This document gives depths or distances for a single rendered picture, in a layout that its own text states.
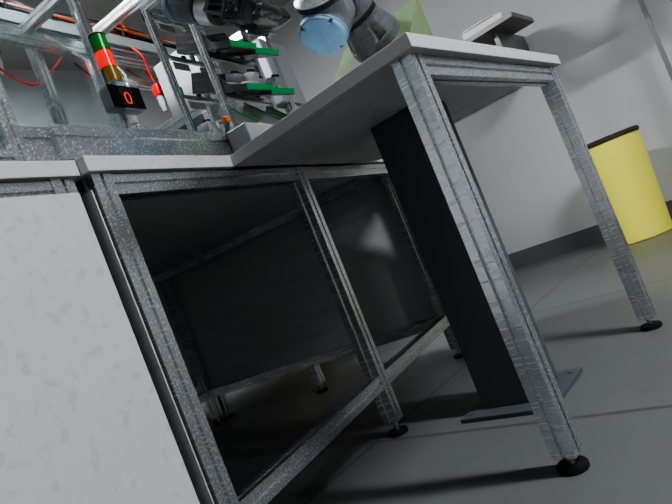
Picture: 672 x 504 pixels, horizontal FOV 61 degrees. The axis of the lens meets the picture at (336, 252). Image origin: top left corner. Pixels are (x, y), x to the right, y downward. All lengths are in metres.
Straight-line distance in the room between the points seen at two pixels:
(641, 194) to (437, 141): 2.73
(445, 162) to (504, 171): 3.46
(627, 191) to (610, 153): 0.24
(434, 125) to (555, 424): 0.59
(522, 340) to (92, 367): 0.74
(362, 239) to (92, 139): 1.44
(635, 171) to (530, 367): 2.71
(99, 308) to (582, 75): 3.78
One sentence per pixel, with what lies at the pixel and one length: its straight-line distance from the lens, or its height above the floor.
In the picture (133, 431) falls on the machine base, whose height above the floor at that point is 0.39.
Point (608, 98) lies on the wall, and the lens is 4.32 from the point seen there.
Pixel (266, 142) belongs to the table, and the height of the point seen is 0.83.
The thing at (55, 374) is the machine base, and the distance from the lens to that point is 0.96.
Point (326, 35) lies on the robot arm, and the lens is 1.46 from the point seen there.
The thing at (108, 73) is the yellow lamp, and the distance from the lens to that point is 1.86.
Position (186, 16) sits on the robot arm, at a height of 1.24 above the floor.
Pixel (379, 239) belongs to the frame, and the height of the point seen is 0.56.
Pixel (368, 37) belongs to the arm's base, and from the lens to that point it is 1.60.
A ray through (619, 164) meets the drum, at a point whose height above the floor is 0.46.
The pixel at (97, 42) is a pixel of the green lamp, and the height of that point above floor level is 1.38.
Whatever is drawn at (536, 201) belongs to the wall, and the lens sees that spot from 4.49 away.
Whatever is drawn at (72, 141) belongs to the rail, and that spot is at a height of 0.93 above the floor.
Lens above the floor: 0.51
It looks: 2 degrees up
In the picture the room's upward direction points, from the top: 22 degrees counter-clockwise
